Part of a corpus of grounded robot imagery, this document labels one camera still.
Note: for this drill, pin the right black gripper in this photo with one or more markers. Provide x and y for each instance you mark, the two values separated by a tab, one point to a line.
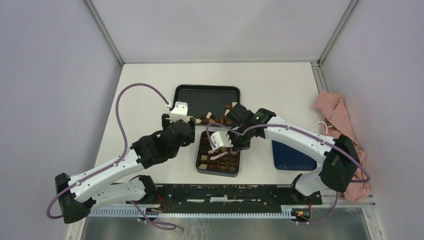
236	147

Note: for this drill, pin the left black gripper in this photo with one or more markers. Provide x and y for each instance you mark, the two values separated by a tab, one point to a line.
191	138

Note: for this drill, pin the blue chocolate box with insert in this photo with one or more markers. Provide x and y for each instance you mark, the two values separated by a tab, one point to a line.
227	166

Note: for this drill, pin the pink tongs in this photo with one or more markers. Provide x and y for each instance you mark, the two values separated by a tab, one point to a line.
219	153

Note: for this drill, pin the black chocolate tray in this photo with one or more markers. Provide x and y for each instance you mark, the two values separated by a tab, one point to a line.
207	103

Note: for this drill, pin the blue box lid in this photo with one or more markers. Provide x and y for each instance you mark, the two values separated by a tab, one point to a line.
289	159

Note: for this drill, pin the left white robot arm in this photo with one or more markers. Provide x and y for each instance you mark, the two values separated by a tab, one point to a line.
82	193

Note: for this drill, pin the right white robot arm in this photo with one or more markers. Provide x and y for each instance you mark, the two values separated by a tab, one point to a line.
337	157

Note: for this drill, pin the pink cloth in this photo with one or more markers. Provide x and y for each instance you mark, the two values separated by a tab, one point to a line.
332	107

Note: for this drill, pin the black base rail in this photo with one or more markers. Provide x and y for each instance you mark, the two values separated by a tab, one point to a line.
227	199

